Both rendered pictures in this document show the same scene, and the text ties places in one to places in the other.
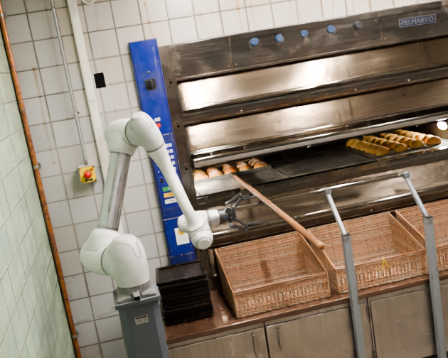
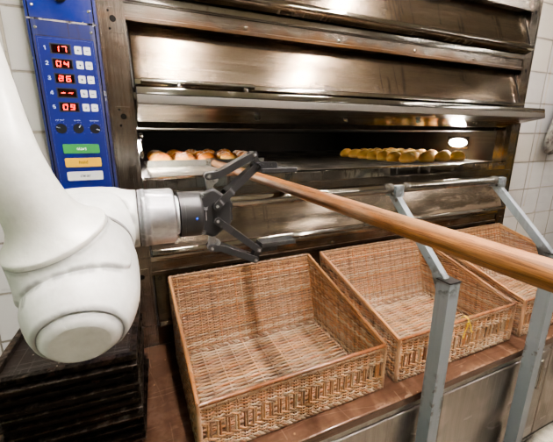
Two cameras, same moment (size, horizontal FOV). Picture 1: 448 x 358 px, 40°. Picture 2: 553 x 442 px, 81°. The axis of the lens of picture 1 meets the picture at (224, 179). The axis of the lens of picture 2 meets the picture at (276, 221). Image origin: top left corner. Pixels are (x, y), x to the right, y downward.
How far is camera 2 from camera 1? 2.67 m
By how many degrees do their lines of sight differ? 15
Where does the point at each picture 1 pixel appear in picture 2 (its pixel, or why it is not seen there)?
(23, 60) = not seen: outside the picture
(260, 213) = (254, 220)
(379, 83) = (442, 51)
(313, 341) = not seen: outside the picture
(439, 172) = (472, 192)
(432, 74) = (497, 59)
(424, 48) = (496, 20)
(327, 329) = not seen: outside the picture
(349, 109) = (401, 79)
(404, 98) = (463, 83)
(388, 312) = (461, 407)
